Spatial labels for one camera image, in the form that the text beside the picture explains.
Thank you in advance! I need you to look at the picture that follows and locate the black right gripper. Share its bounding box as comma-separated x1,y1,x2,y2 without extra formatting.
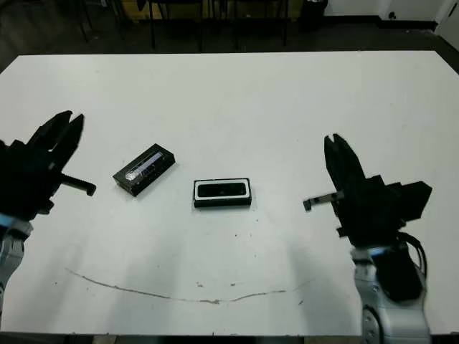
303,133,407,249

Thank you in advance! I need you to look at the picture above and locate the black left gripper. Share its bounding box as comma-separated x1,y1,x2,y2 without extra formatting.
0,110,98,225

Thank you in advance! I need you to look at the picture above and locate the black box lid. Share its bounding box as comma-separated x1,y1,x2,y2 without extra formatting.
112,143,178,198

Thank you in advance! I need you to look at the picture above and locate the small black camera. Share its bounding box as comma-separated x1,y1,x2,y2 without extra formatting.
197,181,249,199

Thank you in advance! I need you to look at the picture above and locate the black box base white insert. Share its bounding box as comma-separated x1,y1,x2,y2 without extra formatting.
191,176,254,210

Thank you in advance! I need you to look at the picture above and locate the black office chair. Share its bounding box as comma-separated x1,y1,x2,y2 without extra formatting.
148,0,204,53

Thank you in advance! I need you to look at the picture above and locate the black bin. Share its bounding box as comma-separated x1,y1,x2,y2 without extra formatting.
301,0,328,22

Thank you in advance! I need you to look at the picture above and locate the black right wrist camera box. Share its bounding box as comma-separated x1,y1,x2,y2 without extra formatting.
384,180,434,231

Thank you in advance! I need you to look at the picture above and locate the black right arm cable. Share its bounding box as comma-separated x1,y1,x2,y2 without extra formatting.
397,231,430,290

